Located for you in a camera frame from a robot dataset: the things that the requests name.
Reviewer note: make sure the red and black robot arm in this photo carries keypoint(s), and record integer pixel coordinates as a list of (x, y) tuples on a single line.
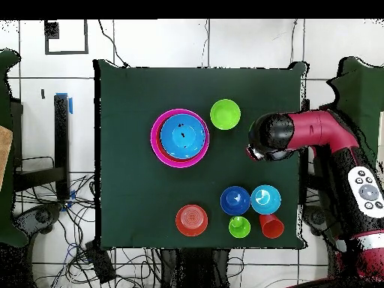
[(324, 129)]

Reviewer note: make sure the small deep orange bowl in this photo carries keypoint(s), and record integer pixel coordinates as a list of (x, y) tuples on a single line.
[(191, 220)]

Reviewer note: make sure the black post with blue tape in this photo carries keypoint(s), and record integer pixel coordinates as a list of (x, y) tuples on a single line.
[(61, 144)]

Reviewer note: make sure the green cup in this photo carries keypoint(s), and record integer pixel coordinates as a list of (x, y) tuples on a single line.
[(240, 229)]

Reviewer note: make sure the medium blue bowl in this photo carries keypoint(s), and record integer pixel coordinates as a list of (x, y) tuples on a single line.
[(171, 135)]

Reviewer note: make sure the large pink bowl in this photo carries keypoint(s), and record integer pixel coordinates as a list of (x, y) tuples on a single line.
[(154, 144)]

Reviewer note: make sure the small dark blue bowl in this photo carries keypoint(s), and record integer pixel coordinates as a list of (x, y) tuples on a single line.
[(238, 205)]

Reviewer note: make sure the black floor box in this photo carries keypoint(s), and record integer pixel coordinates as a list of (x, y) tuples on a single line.
[(100, 261)]

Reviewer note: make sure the grey wheeled floor base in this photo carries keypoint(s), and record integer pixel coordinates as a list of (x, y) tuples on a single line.
[(315, 217), (40, 216)]

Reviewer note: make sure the orange cup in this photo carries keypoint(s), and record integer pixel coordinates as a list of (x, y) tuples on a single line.
[(273, 228)]

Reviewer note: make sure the white box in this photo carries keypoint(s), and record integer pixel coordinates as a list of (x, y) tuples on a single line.
[(381, 129)]

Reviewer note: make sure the small green bowl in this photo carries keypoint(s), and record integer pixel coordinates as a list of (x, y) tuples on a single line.
[(225, 114)]

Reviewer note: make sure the dark green tablecloth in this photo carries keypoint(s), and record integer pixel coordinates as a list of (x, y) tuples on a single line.
[(135, 195)]

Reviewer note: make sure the green cloth side table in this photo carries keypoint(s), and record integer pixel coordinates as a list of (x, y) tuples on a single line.
[(5, 210), (360, 90)]

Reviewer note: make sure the wide orange bowl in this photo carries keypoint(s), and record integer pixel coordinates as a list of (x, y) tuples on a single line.
[(163, 153)]

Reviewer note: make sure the small light blue bowl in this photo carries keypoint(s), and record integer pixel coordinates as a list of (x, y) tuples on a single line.
[(268, 204)]

